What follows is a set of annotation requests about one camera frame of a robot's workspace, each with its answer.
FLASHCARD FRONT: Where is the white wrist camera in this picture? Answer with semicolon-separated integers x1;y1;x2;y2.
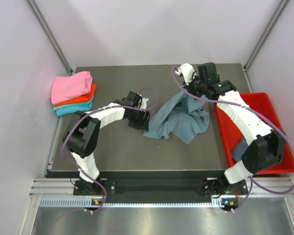
175;63;196;86
139;98;149;110

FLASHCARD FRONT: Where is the folded orange t-shirt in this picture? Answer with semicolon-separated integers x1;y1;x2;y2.
54;83;97;107

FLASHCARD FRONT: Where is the red plastic bin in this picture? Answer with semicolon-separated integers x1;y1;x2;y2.
215;93;294;174

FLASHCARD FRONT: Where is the grey-blue shirt in bin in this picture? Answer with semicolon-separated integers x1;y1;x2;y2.
231;137;248;162

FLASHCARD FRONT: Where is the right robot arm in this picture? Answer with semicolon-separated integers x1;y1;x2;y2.
175;62;286;194

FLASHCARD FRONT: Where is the grey-blue polo shirt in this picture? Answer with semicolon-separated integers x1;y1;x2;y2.
143;92;210;144

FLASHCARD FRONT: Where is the folded pink t-shirt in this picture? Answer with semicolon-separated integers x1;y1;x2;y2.
51;71;93;104

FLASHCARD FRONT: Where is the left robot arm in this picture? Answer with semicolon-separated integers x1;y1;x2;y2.
63;92;150;194

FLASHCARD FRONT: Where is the folded teal t-shirt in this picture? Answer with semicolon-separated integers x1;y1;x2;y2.
53;101;93;116

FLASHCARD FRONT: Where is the grey slotted cable duct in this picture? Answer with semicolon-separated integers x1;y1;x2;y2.
39;198;235;208

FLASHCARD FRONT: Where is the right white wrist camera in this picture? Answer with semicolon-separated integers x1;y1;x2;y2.
175;63;196;86

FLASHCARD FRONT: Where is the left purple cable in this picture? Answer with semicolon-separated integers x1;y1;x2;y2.
61;87;159;213

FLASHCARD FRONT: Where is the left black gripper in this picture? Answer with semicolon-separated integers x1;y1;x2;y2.
127;107;150;132

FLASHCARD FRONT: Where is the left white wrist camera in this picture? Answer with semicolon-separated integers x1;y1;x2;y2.
139;98;149;110

